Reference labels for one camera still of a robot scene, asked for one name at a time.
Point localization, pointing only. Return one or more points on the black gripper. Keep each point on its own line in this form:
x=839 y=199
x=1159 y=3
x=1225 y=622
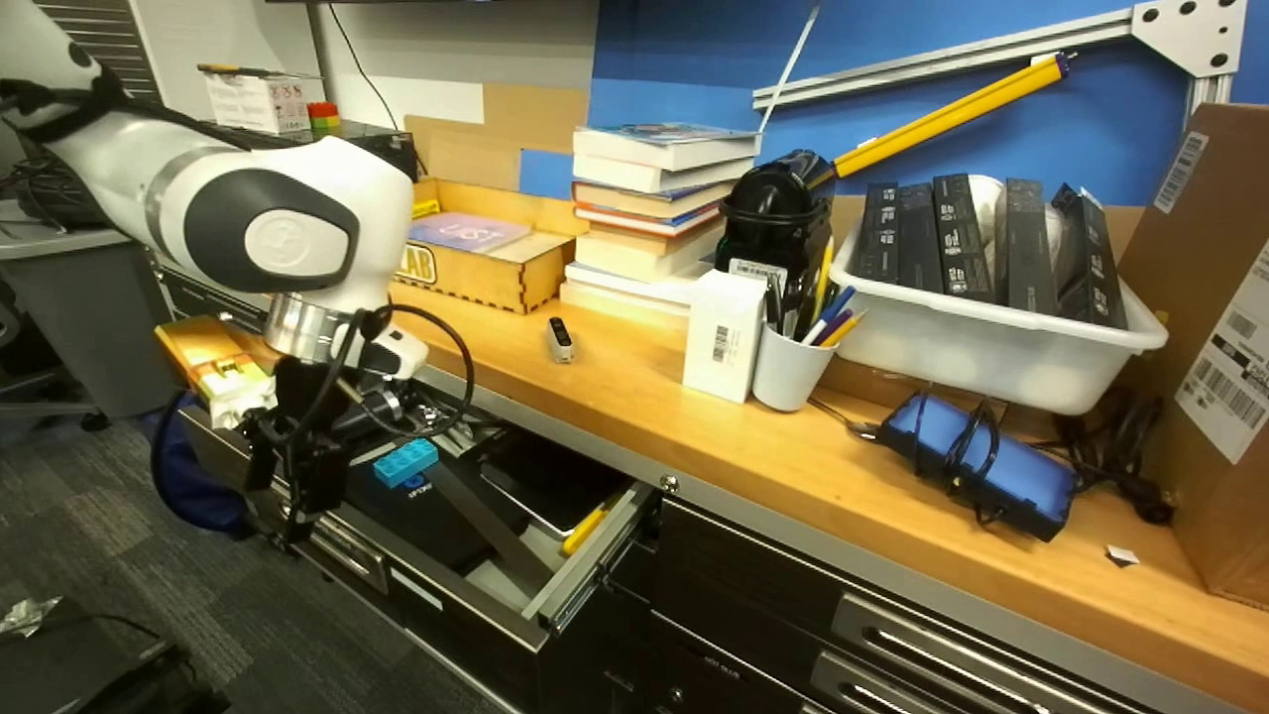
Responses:
x=311 y=401

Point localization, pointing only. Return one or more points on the blue toy block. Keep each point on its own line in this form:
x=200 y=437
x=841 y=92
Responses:
x=406 y=463

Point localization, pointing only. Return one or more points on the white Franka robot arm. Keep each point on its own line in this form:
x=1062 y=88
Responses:
x=264 y=223

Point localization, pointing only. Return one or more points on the open grey metal drawer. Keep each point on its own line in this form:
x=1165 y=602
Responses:
x=449 y=598

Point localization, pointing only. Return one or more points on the black drawer cabinet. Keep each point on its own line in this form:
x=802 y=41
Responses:
x=794 y=622

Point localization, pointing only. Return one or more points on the dark blue bag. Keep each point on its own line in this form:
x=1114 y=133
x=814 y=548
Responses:
x=191 y=480

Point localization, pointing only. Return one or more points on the yellow and white tool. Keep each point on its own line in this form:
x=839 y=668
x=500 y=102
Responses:
x=241 y=392

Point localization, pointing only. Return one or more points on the black box blue circle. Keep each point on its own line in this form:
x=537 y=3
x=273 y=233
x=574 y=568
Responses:
x=424 y=521

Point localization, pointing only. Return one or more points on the grey metal bar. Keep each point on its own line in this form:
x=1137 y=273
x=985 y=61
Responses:
x=499 y=521

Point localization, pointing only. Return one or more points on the small yellow tool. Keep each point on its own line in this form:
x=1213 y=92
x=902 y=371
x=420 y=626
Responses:
x=586 y=528

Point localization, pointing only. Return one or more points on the crumpled grey wrapper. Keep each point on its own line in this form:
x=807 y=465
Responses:
x=24 y=618

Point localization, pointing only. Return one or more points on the small silver black stapler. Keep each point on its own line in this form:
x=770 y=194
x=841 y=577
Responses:
x=561 y=340

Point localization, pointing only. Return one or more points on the purple UIST book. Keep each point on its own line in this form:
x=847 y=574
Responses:
x=466 y=233

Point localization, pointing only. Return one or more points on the red green small object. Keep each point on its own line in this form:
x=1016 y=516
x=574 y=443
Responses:
x=325 y=122

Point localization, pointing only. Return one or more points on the flat white book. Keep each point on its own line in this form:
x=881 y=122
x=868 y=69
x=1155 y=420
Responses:
x=619 y=294

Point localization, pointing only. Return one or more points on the white labelled box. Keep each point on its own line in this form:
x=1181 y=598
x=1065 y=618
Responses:
x=258 y=106

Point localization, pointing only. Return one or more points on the thick cream book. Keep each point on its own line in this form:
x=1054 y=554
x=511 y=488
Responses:
x=638 y=254

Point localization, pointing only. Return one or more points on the red cover book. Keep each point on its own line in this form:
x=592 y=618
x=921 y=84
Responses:
x=642 y=223

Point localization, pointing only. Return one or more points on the orange spine book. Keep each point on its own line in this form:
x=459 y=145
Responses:
x=642 y=199

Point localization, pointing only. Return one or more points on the white upright box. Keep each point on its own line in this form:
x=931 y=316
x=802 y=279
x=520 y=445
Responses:
x=721 y=340

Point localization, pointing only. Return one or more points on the thick white book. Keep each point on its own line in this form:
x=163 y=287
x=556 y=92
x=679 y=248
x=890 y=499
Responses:
x=658 y=178

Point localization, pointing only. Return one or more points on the grey cover book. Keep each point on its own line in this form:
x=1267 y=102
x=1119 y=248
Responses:
x=670 y=141

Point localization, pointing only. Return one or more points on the white pen cup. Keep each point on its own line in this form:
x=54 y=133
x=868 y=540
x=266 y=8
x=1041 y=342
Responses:
x=792 y=371

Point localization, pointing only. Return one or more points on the black marker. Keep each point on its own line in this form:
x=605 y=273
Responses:
x=792 y=302

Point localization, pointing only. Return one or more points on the black bag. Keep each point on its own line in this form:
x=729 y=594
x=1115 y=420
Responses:
x=775 y=212

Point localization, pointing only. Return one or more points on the orange pen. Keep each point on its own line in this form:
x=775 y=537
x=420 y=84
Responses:
x=841 y=332

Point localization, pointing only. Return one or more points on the yellow pencil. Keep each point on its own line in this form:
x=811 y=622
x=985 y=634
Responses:
x=822 y=277

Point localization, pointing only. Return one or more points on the blue pen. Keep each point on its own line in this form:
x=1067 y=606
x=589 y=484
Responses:
x=839 y=307

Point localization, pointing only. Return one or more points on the black flat box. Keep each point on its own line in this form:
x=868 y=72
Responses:
x=878 y=233
x=1089 y=260
x=1026 y=253
x=921 y=240
x=962 y=240

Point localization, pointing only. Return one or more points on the thin white rod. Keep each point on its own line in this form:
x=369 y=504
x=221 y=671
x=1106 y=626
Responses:
x=792 y=72

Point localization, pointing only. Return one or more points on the white plastic bin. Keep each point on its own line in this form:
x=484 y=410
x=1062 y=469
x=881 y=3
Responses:
x=995 y=352

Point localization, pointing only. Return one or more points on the yellow bar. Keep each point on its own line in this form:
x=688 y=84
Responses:
x=952 y=118

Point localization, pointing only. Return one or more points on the small silver clip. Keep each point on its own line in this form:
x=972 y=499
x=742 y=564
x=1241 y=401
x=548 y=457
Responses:
x=1119 y=556

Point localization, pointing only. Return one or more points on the cardboard shipping box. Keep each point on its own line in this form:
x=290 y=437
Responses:
x=1213 y=357

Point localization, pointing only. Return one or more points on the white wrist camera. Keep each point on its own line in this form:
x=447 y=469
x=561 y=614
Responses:
x=397 y=355

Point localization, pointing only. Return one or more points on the blue foam wall board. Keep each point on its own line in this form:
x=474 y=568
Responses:
x=925 y=53

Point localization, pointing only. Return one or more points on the aluminium extrusion frame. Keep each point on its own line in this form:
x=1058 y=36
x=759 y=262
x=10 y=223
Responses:
x=1174 y=32

